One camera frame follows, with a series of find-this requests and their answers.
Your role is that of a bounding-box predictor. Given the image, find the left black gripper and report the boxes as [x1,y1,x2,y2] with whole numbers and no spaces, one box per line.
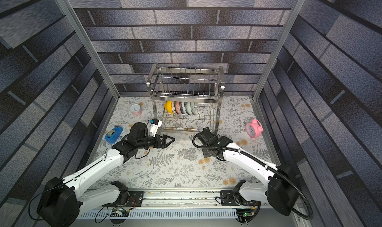
[137,133,176,150]

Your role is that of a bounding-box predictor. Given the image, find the blue white patterned bowl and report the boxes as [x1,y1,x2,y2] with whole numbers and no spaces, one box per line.
[180,102,187,115]

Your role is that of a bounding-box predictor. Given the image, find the yellow bowl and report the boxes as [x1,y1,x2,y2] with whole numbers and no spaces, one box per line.
[165,101,173,114]

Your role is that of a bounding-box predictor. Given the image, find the brown patterned bowl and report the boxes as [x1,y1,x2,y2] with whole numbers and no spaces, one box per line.
[172,101,178,114]

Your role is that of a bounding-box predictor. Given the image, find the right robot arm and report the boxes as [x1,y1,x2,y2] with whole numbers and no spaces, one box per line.
[192,128,298,216]

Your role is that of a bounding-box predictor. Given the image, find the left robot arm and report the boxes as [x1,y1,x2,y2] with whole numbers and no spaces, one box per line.
[36,119,169,227]

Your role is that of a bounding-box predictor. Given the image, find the stainless steel dish rack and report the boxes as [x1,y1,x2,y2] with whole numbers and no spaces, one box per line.
[146,63,225,133]

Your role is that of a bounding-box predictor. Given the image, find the floral tablecloth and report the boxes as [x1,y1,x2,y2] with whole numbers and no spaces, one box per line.
[93,96,271,189]

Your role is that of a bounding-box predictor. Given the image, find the pink white cup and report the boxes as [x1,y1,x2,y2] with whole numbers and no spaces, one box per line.
[130,104,143,116]

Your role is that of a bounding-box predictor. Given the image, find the pink alarm clock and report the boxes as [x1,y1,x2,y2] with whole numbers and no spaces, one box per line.
[245,119,264,139]

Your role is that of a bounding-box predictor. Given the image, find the blue tape dispenser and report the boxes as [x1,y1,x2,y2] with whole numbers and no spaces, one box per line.
[104,126,123,144]

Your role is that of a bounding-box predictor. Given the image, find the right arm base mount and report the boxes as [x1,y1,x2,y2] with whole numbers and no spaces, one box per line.
[219,190,260,207]

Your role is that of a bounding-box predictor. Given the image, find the aluminium front rail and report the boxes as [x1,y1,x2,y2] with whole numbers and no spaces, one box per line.
[59,187,302,211]

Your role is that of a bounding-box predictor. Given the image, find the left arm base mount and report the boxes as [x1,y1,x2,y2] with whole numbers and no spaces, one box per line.
[120,191,144,208]

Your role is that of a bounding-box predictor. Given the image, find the right black corrugated cable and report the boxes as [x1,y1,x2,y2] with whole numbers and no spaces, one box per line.
[191,133,314,221]

